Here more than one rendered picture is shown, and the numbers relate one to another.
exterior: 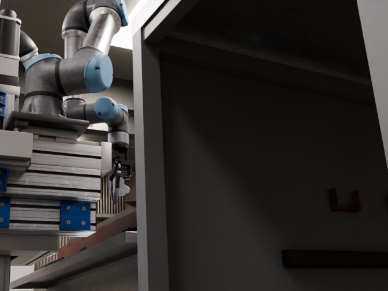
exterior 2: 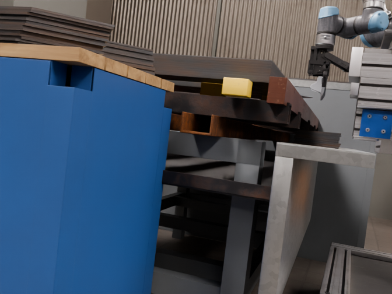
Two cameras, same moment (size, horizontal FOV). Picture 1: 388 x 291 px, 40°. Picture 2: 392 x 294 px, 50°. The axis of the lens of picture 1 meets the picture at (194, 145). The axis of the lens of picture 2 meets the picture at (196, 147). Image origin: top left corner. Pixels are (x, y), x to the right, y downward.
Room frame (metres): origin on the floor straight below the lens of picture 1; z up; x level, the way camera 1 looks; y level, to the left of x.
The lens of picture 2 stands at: (3.27, 1.28, 0.69)
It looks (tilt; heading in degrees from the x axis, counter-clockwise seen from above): 2 degrees down; 230
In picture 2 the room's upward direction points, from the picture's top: 7 degrees clockwise
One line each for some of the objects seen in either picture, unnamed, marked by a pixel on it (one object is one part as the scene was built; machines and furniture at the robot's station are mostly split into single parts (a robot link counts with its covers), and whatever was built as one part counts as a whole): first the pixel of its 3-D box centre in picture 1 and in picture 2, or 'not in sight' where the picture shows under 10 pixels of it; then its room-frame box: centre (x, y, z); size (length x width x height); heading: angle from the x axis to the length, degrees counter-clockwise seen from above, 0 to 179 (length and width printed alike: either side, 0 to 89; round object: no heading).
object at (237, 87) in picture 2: not in sight; (237, 87); (2.57, 0.57, 0.79); 0.06 x 0.05 x 0.04; 121
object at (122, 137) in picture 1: (118, 141); (325, 41); (1.82, 0.27, 1.09); 0.08 x 0.08 x 0.05
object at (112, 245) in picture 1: (79, 268); (329, 151); (1.94, 0.44, 0.67); 1.30 x 0.20 x 0.03; 31
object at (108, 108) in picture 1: (104, 111); (347, 27); (1.72, 0.31, 1.17); 0.11 x 0.11 x 0.08; 81
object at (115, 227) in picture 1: (131, 223); (304, 115); (1.84, 0.23, 0.80); 1.62 x 0.04 x 0.06; 31
